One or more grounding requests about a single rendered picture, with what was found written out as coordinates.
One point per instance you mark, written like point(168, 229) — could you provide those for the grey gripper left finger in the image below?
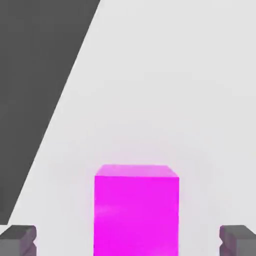
point(18, 241)

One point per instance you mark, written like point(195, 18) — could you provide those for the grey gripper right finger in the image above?
point(238, 241)

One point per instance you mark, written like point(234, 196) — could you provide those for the small magenta cube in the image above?
point(136, 212)

